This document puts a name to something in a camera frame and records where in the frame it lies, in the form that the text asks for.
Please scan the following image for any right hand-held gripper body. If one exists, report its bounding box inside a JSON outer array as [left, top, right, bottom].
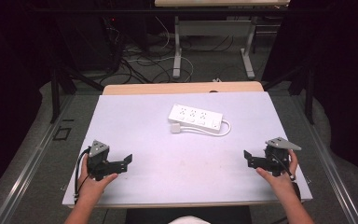
[[255, 136, 303, 177]]

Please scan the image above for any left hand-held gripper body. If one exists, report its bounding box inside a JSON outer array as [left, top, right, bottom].
[[86, 139, 124, 182]]

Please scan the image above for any white power strip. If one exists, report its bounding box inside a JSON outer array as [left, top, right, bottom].
[[167, 103, 224, 134]]

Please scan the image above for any person's right hand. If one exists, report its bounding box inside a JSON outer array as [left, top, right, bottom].
[[255, 148, 299, 200]]

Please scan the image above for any person's left hand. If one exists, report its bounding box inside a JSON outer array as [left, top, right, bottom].
[[77, 154, 119, 204]]

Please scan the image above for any white table mat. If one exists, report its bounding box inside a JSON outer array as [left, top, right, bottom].
[[62, 91, 313, 209]]

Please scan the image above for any floor outlet plate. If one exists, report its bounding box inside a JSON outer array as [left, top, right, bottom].
[[52, 126, 73, 142]]

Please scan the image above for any black metal stand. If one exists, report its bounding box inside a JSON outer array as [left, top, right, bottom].
[[261, 60, 315, 126], [48, 60, 104, 124]]

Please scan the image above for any person's white clothing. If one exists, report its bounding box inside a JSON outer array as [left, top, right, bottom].
[[167, 215, 212, 224]]

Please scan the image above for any wooden table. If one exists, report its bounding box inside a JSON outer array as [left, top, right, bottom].
[[102, 80, 265, 96]]

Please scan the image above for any black curtain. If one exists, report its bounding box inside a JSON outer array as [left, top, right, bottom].
[[0, 0, 60, 203], [262, 0, 358, 185]]

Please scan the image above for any dark computer tower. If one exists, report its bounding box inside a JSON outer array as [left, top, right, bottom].
[[57, 13, 124, 74]]

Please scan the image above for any white desk with metal legs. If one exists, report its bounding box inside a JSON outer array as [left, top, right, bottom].
[[154, 0, 291, 80]]

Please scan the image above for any black horizontal bar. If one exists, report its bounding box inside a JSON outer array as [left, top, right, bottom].
[[32, 7, 327, 15]]

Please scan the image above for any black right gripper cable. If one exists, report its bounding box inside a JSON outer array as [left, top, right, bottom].
[[271, 152, 296, 181]]

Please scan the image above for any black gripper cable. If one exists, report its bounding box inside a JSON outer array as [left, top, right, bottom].
[[271, 152, 296, 181], [74, 147, 91, 202]]

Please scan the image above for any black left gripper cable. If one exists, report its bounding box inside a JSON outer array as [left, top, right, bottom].
[[74, 147, 91, 202]]

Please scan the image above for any white power strip cable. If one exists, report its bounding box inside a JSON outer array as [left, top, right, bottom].
[[179, 119, 232, 137]]

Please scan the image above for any aluminium floor rail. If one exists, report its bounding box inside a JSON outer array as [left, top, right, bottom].
[[0, 93, 76, 224], [290, 92, 358, 224]]

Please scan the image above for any bundle of black floor cables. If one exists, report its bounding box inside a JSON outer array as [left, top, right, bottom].
[[99, 34, 236, 85]]

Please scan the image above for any white floor cable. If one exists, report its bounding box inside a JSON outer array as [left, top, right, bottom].
[[126, 15, 196, 84]]

